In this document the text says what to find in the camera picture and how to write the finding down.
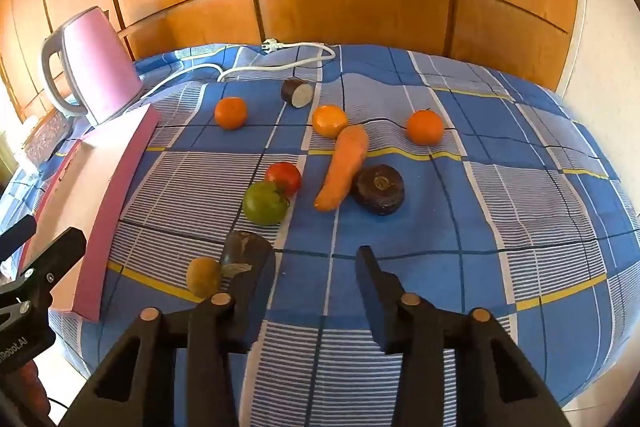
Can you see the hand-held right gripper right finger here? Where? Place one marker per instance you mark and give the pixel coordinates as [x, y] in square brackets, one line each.
[372, 302]

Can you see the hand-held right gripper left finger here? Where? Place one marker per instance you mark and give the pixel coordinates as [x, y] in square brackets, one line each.
[256, 307]

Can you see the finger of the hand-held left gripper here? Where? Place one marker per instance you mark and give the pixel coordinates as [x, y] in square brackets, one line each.
[17, 234]
[55, 254]

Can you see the brown kiwi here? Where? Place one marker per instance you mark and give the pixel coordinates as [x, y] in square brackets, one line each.
[203, 277]

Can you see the pink box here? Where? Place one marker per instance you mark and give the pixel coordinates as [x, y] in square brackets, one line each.
[107, 217]

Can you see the orange mandarin with stem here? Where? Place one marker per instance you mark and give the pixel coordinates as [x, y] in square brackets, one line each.
[425, 128]

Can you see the yellow-orange mandarin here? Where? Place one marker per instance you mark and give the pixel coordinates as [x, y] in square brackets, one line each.
[330, 121]

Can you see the person's left forearm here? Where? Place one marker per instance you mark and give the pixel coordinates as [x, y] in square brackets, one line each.
[27, 379]

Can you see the blue plaid bedsheet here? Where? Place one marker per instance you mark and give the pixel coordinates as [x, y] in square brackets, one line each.
[450, 257]

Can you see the brown patterned box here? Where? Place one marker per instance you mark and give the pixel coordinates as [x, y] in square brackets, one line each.
[47, 137]

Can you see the green tomato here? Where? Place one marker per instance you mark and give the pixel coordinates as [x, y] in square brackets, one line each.
[264, 203]

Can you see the red tomato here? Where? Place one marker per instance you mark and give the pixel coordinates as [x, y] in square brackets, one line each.
[285, 177]

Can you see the orange carrot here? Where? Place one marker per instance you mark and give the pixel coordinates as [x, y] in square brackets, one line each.
[342, 167]

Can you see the pink electric kettle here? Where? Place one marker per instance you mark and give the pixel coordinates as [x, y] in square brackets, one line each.
[100, 67]

